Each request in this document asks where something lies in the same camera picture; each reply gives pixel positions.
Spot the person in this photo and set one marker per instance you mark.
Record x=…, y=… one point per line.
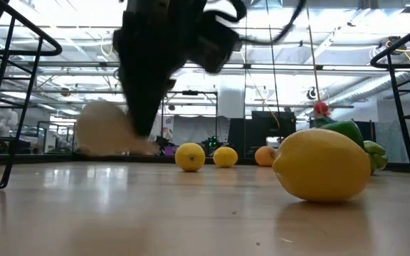
x=321, y=108

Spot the white garlic bulb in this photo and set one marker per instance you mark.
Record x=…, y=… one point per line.
x=98, y=128

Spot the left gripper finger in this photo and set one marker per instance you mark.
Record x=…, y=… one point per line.
x=142, y=106

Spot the white backdrop sheet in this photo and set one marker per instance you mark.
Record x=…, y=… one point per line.
x=198, y=128

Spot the white printed banner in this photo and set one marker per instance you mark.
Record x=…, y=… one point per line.
x=168, y=128

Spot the black device green lights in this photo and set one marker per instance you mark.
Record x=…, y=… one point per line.
x=212, y=141

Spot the black display panel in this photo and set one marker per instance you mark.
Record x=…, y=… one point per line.
x=272, y=124

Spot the dark green bell pepper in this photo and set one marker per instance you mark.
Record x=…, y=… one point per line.
x=347, y=129

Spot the white bulky figure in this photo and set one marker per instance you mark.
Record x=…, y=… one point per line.
x=4, y=122

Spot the black round ceiling fixture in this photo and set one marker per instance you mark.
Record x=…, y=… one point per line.
x=311, y=94
x=395, y=43

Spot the orange mandarin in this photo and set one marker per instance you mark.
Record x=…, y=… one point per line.
x=265, y=155

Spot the yellow lemon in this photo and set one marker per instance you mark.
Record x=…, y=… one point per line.
x=225, y=156
x=190, y=157
x=320, y=165

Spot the purple box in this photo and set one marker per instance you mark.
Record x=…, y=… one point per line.
x=171, y=150

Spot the grey tarp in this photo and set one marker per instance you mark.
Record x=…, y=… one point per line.
x=397, y=142

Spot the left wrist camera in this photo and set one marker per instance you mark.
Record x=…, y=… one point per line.
x=215, y=42

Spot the light green bell pepper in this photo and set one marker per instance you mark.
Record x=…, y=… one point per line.
x=376, y=149

